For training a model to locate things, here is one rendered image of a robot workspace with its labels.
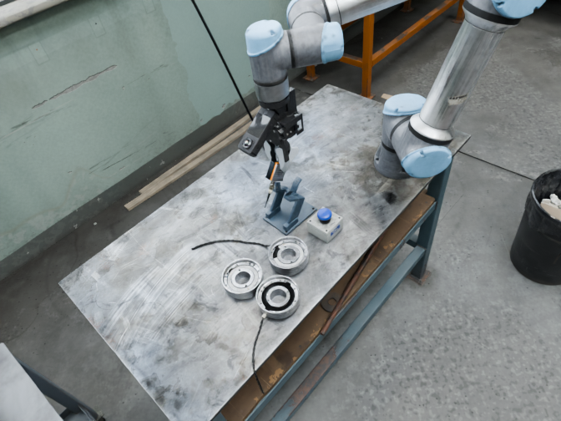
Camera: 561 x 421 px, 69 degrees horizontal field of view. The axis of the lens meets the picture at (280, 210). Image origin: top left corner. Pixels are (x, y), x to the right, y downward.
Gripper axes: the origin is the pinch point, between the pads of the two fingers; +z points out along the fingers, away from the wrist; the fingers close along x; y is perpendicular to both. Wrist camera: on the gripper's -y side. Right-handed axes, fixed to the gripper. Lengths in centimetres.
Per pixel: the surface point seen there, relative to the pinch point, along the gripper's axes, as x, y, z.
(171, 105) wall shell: 151, 43, 63
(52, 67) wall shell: 149, -8, 13
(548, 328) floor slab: -71, 70, 100
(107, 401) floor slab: 43, -77, 99
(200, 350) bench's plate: -13.6, -42.1, 19.6
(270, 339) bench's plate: -23.9, -29.1, 19.6
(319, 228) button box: -12.9, 0.3, 15.1
